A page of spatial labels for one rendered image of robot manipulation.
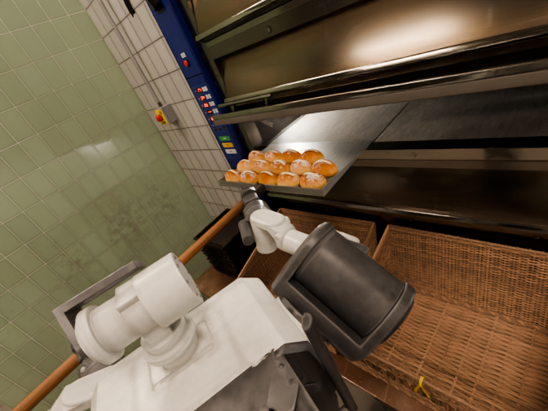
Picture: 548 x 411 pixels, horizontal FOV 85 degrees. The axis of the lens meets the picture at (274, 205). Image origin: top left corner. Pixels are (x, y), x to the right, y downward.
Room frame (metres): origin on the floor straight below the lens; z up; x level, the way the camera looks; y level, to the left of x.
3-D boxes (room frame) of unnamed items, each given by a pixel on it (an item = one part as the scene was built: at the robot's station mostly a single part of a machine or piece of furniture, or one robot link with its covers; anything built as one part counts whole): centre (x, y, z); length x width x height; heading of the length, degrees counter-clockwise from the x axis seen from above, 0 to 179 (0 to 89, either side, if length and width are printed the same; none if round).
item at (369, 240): (1.04, 0.00, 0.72); 0.56 x 0.49 x 0.28; 37
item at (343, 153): (1.12, -0.13, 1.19); 0.55 x 0.36 x 0.03; 37
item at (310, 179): (0.87, -0.15, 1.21); 0.10 x 0.07 x 0.05; 37
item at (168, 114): (1.91, 0.36, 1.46); 0.10 x 0.07 x 0.10; 36
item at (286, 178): (0.95, -0.08, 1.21); 0.10 x 0.07 x 0.06; 39
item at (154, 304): (0.26, 0.17, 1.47); 0.10 x 0.07 x 0.09; 106
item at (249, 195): (0.87, 0.06, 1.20); 0.12 x 0.10 x 0.13; 2
